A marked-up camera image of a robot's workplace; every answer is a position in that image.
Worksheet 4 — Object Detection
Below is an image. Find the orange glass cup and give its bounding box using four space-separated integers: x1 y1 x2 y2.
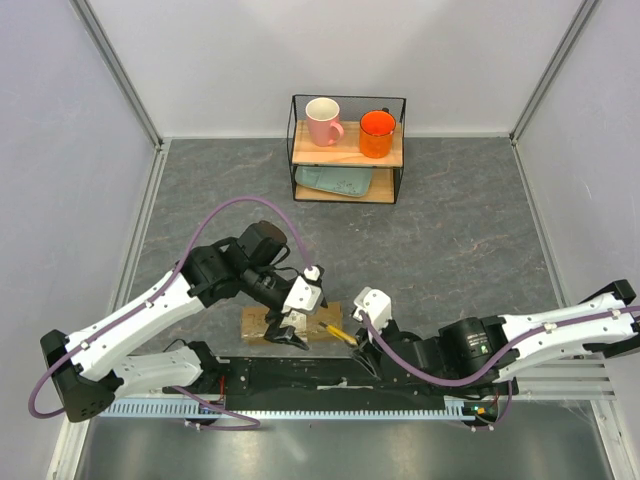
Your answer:
359 108 396 159

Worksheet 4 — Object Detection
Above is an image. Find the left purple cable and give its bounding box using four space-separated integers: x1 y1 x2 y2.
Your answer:
28 196 314 419

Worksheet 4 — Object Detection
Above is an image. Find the slotted cable duct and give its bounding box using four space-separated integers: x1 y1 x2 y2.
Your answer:
99 397 475 421

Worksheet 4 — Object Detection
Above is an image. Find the black wire wooden shelf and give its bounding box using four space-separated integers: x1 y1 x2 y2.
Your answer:
287 94 406 204

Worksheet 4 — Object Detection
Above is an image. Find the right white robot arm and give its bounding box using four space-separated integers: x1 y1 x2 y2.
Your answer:
353 280 639 394

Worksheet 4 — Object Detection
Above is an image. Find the brown cardboard express box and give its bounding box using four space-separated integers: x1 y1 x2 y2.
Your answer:
241 302 343 345

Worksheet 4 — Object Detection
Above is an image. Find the purple cable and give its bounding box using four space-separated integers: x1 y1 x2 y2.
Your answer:
362 305 640 389
28 196 314 419

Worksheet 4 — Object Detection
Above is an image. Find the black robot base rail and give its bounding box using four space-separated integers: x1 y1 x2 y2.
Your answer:
186 357 517 412

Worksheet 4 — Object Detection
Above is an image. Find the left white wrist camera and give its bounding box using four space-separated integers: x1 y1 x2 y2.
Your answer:
281 265 327 315

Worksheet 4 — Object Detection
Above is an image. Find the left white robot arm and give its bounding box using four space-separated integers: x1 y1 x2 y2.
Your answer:
40 221 323 423

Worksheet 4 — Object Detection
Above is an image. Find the yellow utility knife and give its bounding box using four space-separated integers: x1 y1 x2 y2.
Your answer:
319 322 358 346

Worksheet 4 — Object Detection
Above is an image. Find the teal rectangular plate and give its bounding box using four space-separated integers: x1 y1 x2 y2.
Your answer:
294 166 373 198

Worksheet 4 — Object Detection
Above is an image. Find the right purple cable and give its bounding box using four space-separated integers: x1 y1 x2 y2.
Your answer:
362 305 640 389

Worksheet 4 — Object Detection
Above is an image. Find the pink ceramic mug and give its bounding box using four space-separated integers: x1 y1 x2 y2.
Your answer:
305 97 344 147

